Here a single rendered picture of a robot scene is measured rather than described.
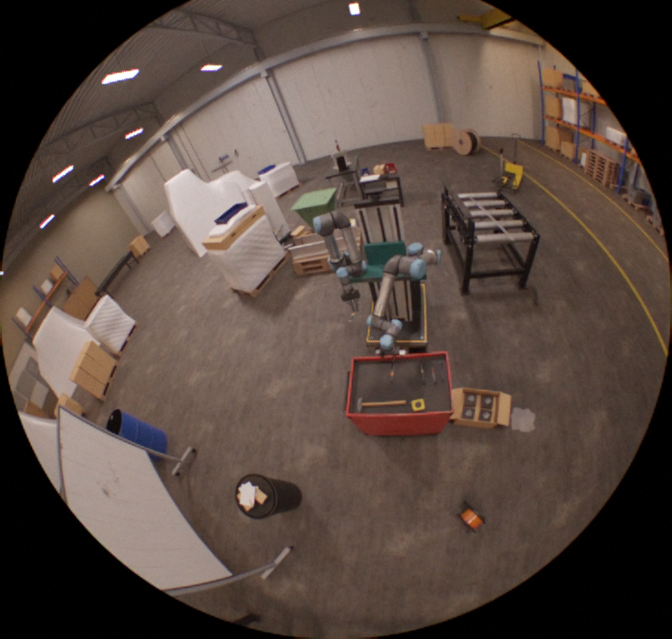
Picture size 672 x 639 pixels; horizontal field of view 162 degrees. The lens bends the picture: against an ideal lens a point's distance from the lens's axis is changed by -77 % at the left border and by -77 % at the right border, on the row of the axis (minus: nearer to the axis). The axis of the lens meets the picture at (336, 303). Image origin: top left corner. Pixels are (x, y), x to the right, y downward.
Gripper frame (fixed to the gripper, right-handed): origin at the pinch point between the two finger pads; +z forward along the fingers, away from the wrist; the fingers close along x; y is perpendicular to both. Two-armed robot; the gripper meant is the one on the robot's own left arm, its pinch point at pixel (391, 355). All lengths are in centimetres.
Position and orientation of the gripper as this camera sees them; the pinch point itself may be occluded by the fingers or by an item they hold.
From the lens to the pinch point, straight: 168.7
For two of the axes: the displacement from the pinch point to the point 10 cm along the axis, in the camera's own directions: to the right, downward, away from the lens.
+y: -1.5, 8.8, -4.5
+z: 3.2, 4.8, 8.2
